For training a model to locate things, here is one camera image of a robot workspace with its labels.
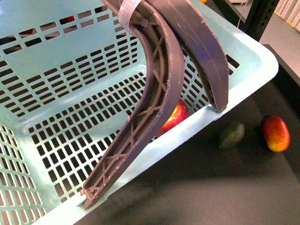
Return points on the red yellow apple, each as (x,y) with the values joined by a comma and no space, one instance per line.
(179,114)

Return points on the brown basket handle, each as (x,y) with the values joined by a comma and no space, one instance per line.
(166,29)

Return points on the light blue plastic basket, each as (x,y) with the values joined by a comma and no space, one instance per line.
(70,75)

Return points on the dark green avocado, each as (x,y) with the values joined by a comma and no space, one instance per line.
(231,135)

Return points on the white zip tie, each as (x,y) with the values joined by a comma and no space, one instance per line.
(126,11)

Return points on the red orange mango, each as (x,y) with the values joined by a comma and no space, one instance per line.
(276,133)

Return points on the black slotted shelf post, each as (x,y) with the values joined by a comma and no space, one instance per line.
(258,17)

